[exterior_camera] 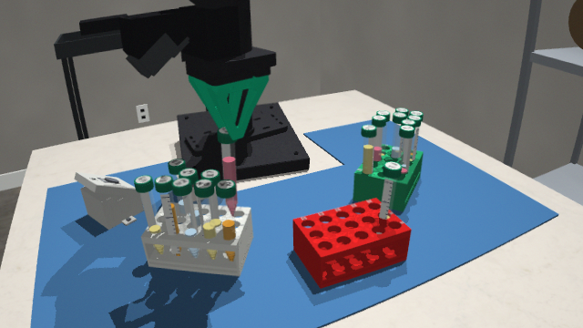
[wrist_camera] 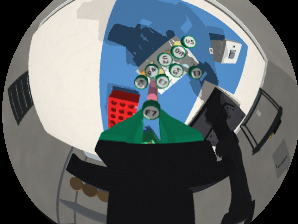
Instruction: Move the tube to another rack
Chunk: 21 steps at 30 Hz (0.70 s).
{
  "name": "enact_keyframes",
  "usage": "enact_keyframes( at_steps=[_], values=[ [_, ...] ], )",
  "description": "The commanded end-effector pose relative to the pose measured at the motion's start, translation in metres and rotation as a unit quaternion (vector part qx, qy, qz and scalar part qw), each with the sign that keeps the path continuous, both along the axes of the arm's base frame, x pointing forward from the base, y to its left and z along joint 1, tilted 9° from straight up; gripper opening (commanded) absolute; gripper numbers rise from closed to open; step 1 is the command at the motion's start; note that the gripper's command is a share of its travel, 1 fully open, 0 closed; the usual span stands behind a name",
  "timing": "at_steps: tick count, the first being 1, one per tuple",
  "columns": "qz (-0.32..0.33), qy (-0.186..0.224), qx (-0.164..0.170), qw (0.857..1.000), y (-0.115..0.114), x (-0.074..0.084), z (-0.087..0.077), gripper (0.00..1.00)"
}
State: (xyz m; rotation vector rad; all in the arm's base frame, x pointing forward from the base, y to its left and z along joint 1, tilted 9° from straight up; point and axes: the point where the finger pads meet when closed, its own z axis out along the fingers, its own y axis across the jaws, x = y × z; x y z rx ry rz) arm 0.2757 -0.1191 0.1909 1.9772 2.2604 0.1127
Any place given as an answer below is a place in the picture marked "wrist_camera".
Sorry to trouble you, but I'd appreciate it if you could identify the clear conical tube with pink liquid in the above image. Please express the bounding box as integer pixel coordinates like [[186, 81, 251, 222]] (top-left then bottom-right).
[[142, 80, 161, 120]]

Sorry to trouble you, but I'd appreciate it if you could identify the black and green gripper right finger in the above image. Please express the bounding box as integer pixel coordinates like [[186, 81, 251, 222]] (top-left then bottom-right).
[[159, 109, 204, 144]]

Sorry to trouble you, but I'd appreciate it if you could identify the white test tube rack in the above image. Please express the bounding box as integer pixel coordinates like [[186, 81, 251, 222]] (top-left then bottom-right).
[[136, 36, 199, 94]]

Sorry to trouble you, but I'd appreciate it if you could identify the red tube rack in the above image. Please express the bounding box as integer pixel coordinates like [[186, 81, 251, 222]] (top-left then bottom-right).
[[108, 90, 140, 129]]

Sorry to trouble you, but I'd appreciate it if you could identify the conical tube with orange liquid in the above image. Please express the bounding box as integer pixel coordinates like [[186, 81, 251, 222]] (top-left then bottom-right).
[[134, 69, 149, 90]]

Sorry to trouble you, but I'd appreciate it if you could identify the blue bench mat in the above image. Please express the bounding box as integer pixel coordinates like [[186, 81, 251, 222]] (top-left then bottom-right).
[[99, 0, 248, 131]]

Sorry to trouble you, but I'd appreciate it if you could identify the green tube rack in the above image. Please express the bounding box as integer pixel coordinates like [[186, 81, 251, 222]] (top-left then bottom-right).
[[142, 130, 161, 144]]

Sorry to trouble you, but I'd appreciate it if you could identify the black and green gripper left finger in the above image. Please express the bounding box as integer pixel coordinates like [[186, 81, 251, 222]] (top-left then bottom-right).
[[98, 109, 144, 144]]

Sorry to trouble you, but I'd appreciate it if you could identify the centrifuge tube with dark green cap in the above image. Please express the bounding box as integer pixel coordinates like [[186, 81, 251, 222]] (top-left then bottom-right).
[[165, 45, 186, 59]]

